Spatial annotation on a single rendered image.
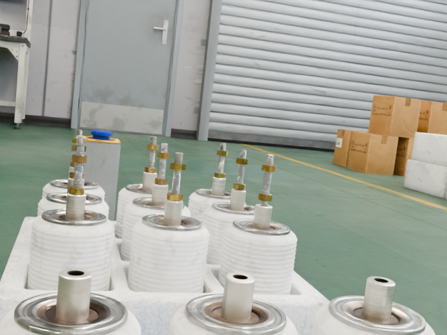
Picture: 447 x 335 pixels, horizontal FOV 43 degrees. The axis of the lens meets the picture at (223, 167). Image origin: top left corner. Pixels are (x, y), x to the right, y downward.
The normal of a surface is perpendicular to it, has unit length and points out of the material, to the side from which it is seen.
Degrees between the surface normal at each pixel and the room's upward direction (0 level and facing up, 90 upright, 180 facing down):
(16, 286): 0
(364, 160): 90
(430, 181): 90
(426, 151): 90
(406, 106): 90
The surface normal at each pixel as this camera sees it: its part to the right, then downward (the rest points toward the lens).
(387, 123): -0.95, -0.07
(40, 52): 0.28, 0.14
